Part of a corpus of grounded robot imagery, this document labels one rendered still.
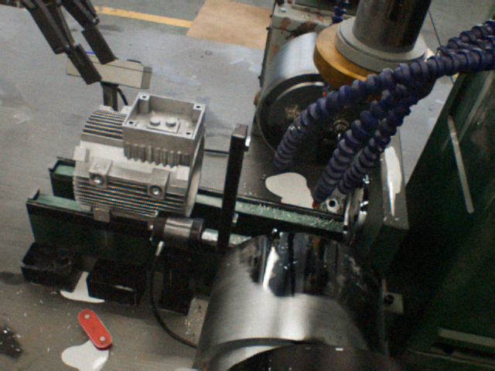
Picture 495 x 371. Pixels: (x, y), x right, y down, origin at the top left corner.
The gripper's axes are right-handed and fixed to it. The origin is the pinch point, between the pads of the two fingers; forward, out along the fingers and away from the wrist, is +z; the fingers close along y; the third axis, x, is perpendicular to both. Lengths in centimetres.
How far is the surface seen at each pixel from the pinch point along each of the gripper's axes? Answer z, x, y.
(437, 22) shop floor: 176, -69, 334
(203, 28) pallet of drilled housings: 79, 71, 217
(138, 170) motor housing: 16.8, -4.0, -12.2
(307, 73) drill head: 22.0, -30.5, 15.0
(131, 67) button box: 10.4, 4.9, 16.7
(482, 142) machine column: 28, -58, -9
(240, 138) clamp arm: 9.6, -27.8, -21.1
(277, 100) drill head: 25.9, -22.7, 14.8
